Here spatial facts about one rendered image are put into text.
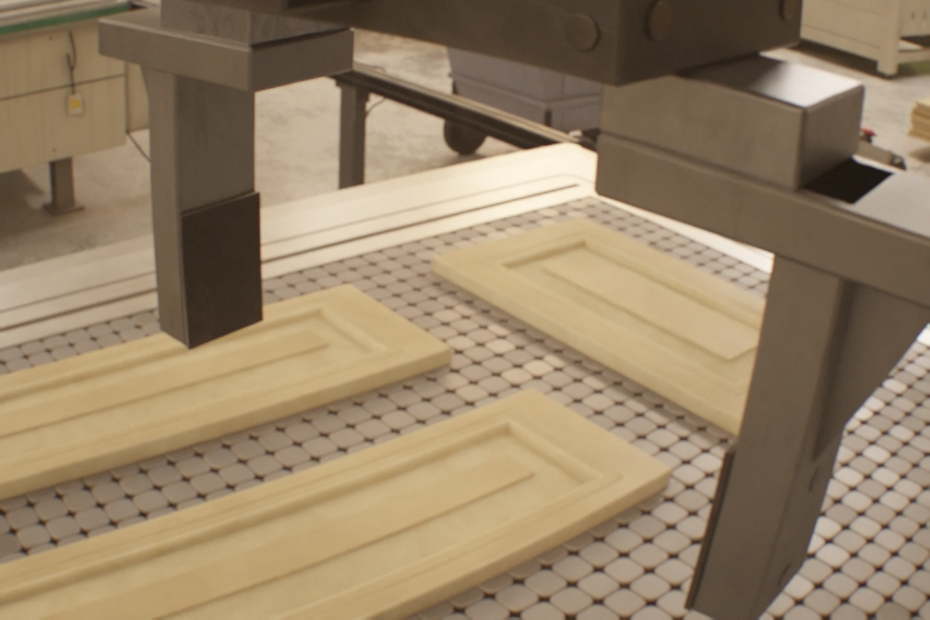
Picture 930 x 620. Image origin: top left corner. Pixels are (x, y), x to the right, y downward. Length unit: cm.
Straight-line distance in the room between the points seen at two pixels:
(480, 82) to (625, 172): 403
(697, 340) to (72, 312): 71
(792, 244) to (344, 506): 64
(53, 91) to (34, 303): 261
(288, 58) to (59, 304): 87
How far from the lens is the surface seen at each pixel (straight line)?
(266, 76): 44
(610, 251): 139
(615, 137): 32
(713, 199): 31
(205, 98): 50
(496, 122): 216
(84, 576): 82
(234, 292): 54
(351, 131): 261
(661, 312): 124
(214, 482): 93
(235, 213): 52
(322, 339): 113
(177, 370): 107
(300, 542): 83
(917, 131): 593
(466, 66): 438
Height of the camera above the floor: 141
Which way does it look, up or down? 23 degrees down
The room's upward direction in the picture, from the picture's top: 3 degrees clockwise
